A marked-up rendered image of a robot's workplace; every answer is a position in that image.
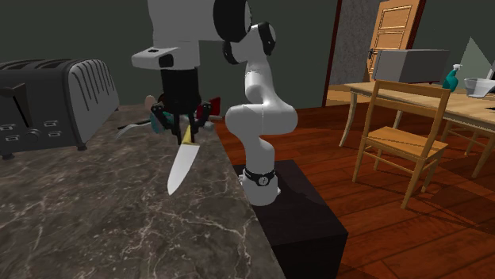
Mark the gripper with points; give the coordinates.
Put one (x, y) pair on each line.
(180, 89)

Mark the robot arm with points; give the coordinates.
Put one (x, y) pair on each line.
(255, 127)

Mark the teal object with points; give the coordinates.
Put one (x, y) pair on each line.
(156, 126)

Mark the red object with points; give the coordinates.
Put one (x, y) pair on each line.
(215, 106)

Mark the tan round object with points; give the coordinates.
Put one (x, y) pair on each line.
(150, 102)

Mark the silver fork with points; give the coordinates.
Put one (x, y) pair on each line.
(126, 132)

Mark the black and silver toaster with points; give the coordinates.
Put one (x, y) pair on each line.
(50, 104)

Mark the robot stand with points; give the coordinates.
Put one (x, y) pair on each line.
(305, 228)

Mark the wooden chair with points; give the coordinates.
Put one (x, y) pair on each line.
(402, 141)

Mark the wooden panel door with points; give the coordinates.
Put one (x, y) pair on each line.
(394, 27)

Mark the wooden dining table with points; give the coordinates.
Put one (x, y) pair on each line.
(460, 108)

